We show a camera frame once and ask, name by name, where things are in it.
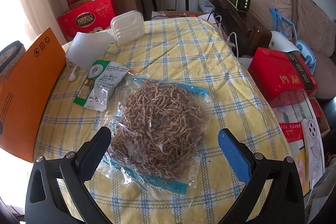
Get green white snack packet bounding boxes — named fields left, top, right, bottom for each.
left=73, top=60, right=130, bottom=112

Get clear bag of dried herbs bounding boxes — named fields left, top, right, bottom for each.
left=103, top=77, right=213, bottom=196

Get pink quilted oven mitt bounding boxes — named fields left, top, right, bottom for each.
left=0, top=40, right=26, bottom=78

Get orange cardboard box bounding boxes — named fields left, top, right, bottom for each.
left=0, top=28, right=66, bottom=162

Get white plastic soap box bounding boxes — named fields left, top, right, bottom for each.
left=110, top=10, right=145, bottom=45

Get open box of clutter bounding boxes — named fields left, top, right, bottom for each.
left=151, top=10, right=204, bottom=20

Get clear plastic box under gift box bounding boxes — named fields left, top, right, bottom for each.
left=269, top=92, right=319, bottom=140

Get white charger cable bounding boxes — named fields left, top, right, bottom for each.
left=213, top=15, right=240, bottom=58

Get translucent white plastic cup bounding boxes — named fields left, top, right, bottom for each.
left=66, top=32, right=116, bottom=71

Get brown wooden sofa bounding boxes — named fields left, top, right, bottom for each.
left=211, top=0, right=335, bottom=100

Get red Ferrero gift bag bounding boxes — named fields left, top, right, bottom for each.
left=57, top=0, right=117, bottom=42

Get white wired earphones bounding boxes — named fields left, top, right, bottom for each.
left=66, top=59, right=79, bottom=82

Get small blue white box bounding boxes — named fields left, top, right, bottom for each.
left=198, top=0, right=215, bottom=14

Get red Chinese gift box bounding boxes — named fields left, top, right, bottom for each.
left=248, top=47, right=318, bottom=108

